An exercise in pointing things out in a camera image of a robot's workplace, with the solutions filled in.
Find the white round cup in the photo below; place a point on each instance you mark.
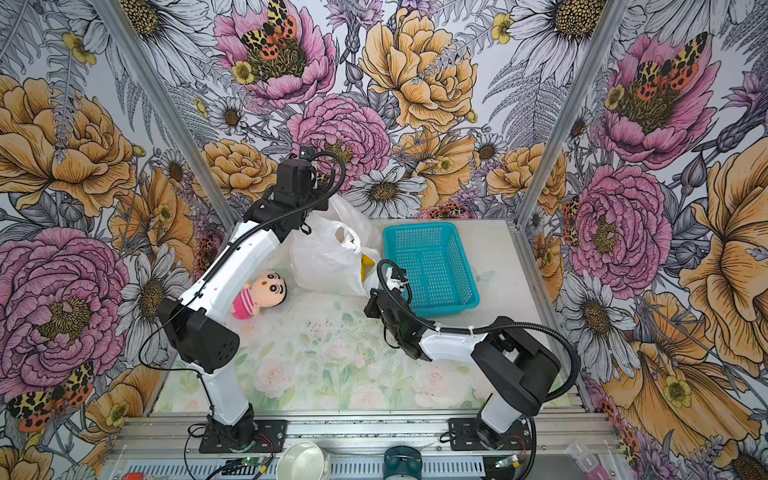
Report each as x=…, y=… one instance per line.
x=304, y=461

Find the aluminium front rail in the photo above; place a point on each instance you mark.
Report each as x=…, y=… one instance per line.
x=353, y=433

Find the yellow fruit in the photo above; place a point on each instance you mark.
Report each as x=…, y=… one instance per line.
x=366, y=266

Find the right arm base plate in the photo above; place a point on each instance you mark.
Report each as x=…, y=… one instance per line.
x=470, y=434

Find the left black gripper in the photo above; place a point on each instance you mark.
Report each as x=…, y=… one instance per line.
x=321, y=206

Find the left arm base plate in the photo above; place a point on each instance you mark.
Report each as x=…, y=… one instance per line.
x=264, y=435

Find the white plastic bag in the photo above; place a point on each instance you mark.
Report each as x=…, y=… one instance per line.
x=328, y=259

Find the pink plastic object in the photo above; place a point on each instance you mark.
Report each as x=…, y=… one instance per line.
x=587, y=462

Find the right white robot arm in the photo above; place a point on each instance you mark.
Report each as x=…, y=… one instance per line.
x=520, y=369

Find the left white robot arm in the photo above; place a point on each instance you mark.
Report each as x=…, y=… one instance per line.
x=194, y=323

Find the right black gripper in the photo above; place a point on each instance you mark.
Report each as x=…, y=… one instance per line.
x=372, y=310

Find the dark green round container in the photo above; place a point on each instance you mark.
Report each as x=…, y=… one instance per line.
x=402, y=463

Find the teal plastic basket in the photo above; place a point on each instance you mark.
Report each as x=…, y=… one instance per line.
x=436, y=266

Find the cartoon boy doll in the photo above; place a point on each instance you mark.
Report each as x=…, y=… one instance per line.
x=266, y=291

